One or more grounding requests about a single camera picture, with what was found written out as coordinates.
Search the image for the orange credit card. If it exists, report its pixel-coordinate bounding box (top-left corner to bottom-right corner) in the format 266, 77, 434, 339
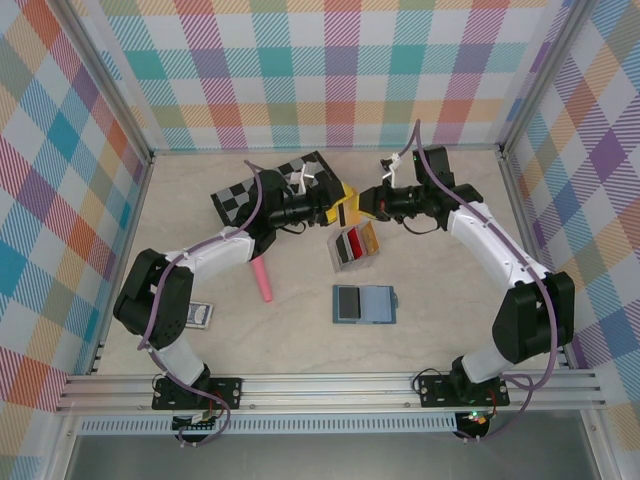
337, 198, 362, 227

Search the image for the dark grey credit card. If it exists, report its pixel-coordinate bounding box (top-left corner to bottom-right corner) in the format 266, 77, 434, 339
337, 287, 361, 319
333, 232, 354, 264

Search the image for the teal leather card holder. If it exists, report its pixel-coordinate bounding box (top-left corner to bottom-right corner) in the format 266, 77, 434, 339
332, 283, 401, 326

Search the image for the gold credit card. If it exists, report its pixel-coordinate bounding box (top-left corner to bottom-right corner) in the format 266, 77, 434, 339
359, 222, 381, 256

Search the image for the red credit card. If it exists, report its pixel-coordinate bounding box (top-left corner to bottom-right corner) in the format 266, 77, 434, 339
347, 227, 367, 260

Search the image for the clear plastic card box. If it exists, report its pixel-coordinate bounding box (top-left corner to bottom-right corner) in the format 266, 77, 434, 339
327, 222, 382, 275

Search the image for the black grey folding chessboard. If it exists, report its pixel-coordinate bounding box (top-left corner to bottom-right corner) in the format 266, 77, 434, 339
209, 151, 346, 227

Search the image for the pink foam tube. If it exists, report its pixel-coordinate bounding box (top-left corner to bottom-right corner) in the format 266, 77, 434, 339
251, 257, 275, 303

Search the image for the small circuit board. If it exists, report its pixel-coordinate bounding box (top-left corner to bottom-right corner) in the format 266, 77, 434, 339
457, 409, 491, 431
172, 412, 221, 434

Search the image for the aluminium side rail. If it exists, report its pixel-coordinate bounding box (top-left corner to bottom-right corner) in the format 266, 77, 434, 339
497, 147, 569, 371
89, 152, 155, 376

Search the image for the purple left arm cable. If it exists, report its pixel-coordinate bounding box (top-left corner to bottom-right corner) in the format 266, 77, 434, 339
137, 159, 264, 447

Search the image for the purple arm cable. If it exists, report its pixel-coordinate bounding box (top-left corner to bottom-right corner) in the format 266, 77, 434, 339
137, 159, 264, 447
380, 118, 559, 445

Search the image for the wide aluminium mounting rail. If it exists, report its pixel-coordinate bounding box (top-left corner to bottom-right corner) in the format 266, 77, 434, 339
54, 374, 601, 414

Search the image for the aluminium frame post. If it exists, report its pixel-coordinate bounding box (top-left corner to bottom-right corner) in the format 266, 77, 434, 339
59, 0, 154, 161
499, 0, 589, 156

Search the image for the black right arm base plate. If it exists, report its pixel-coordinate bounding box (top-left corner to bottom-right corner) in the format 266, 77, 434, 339
417, 372, 511, 409

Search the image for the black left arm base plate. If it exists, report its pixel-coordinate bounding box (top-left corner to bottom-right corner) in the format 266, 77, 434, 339
152, 377, 244, 412

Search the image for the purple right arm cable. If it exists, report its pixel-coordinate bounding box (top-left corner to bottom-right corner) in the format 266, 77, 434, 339
380, 118, 559, 445

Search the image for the slotted grey cable duct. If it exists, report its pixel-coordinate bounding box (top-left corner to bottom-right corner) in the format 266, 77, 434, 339
79, 418, 459, 435

